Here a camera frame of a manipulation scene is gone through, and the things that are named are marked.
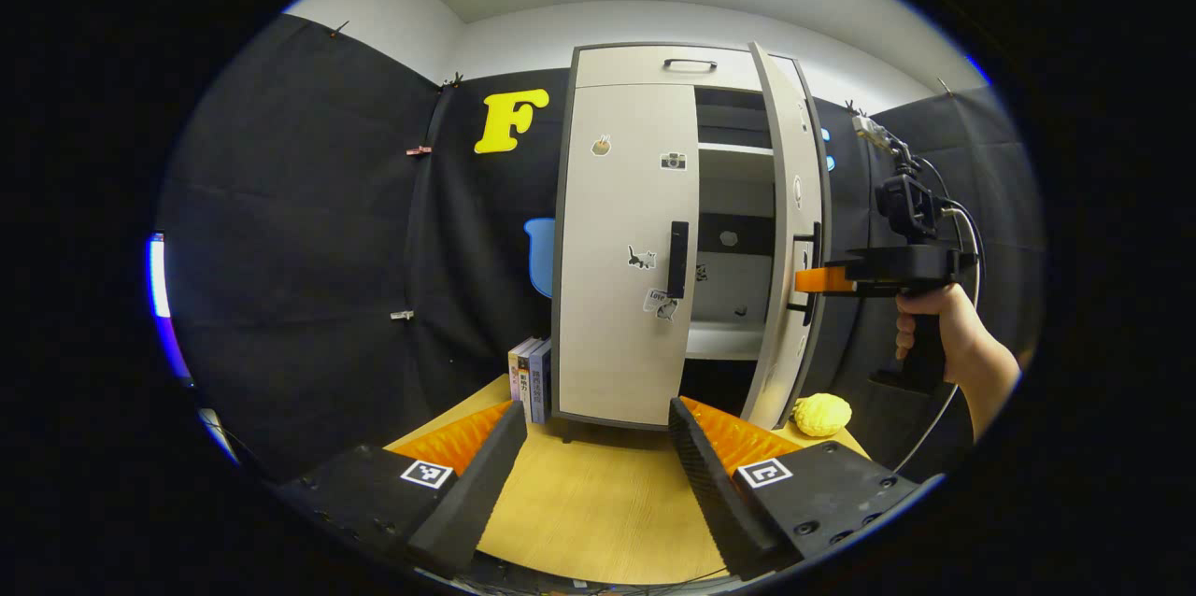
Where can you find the blue grey book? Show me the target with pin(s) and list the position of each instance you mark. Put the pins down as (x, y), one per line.
(541, 381)

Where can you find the yellow bumpy round object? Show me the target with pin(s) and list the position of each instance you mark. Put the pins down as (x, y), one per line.
(822, 415)

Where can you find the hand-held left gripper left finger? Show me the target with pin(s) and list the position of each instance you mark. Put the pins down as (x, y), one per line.
(476, 484)

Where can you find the white cabinet top drawer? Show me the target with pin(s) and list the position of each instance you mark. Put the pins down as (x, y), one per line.
(635, 68)

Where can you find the shoe cabinet door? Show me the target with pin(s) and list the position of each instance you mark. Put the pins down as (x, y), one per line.
(780, 204)
(617, 344)

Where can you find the white cabinet shelf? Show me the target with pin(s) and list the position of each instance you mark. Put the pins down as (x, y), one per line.
(724, 342)
(736, 148)

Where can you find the black backdrop cloth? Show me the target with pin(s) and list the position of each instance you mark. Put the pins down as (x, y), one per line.
(299, 232)

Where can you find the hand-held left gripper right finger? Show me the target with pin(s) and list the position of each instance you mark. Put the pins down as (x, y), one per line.
(715, 493)

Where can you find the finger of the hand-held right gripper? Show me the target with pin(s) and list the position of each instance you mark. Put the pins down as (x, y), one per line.
(822, 280)

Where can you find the white double-door shoe cabinet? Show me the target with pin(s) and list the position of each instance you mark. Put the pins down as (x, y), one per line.
(617, 344)

